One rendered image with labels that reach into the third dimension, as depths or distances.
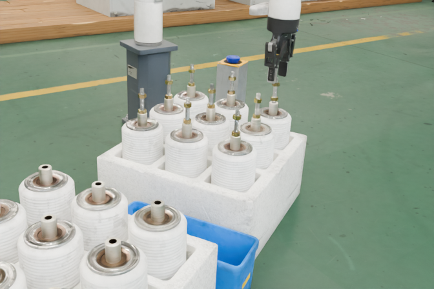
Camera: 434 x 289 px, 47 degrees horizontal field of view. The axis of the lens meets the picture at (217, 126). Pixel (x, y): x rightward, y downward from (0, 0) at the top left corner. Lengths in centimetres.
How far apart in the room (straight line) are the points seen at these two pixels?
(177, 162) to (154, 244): 33
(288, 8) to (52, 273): 75
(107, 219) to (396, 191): 93
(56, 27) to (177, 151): 206
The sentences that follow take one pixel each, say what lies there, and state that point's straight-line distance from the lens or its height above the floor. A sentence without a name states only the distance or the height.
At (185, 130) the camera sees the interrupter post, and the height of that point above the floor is 27.
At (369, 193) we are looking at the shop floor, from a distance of 150.
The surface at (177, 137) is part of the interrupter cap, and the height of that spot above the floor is 25.
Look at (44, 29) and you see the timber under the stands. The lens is 304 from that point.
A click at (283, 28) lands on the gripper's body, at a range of 118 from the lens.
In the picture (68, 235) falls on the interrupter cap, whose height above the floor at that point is 25.
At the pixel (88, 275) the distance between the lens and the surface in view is 74.
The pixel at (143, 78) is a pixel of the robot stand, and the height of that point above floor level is 20.
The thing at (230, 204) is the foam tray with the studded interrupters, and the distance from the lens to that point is 105.
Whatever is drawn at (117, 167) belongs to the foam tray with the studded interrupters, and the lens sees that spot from 116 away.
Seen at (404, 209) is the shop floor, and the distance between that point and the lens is 146.
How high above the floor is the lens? 71
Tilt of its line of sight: 23 degrees down
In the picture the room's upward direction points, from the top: 3 degrees clockwise
